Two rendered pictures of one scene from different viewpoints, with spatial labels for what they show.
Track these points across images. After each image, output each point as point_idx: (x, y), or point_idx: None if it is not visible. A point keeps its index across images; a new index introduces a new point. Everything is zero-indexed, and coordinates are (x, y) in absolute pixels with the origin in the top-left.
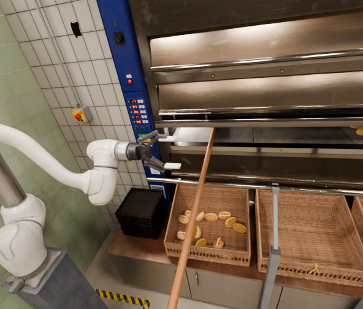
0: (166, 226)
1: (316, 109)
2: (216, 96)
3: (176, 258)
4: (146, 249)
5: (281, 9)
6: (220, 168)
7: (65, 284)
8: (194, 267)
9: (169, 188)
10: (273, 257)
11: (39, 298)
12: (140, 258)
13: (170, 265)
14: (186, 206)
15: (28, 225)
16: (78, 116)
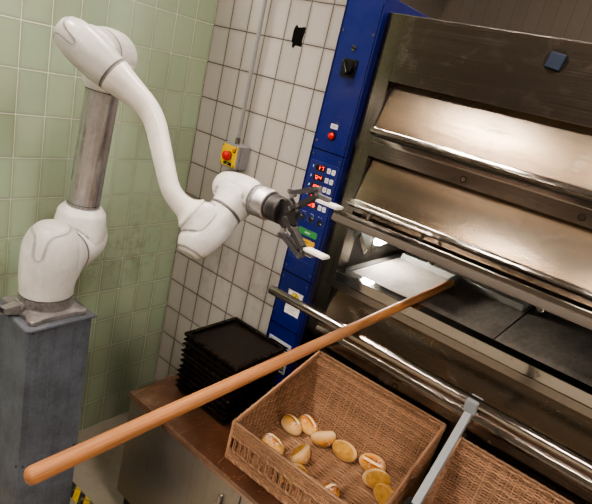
0: None
1: None
2: (455, 216)
3: (237, 470)
4: (196, 428)
5: None
6: (409, 359)
7: (59, 364)
8: (256, 500)
9: (299, 360)
10: None
11: (20, 350)
12: (177, 433)
13: (219, 473)
14: (309, 409)
15: (79, 240)
16: (227, 155)
